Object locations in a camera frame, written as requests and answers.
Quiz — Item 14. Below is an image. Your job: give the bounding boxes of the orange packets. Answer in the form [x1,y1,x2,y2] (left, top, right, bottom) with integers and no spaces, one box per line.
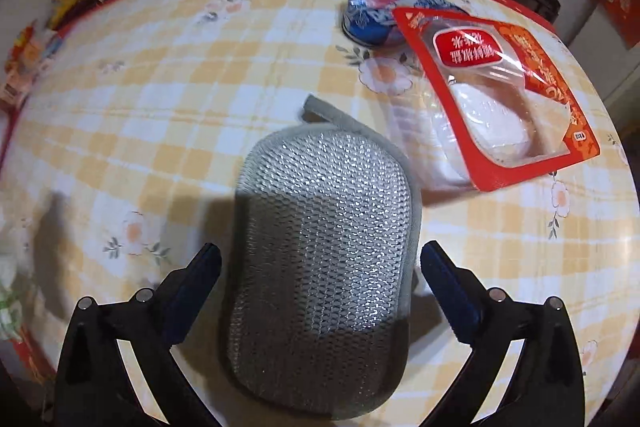
[2,22,61,108]

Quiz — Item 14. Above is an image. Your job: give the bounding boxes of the yellow checkered tablecloth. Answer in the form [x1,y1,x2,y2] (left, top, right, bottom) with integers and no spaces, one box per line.
[0,0,640,427]

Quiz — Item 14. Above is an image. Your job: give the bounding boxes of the grey mesh scouring sponge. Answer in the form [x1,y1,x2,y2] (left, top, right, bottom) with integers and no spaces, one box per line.
[218,94,423,420]

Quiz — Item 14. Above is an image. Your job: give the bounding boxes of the blue snack packet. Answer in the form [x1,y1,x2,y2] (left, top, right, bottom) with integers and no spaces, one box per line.
[341,0,471,48]

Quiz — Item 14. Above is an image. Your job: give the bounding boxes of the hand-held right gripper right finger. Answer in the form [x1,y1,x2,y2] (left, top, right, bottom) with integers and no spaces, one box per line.
[419,241,586,427]

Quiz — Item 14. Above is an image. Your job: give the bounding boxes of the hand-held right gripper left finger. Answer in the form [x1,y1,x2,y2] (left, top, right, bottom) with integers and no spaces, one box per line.
[54,243,223,427]

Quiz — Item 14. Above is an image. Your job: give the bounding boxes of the red framed rice package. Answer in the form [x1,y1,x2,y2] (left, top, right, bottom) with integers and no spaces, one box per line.
[382,7,601,194]

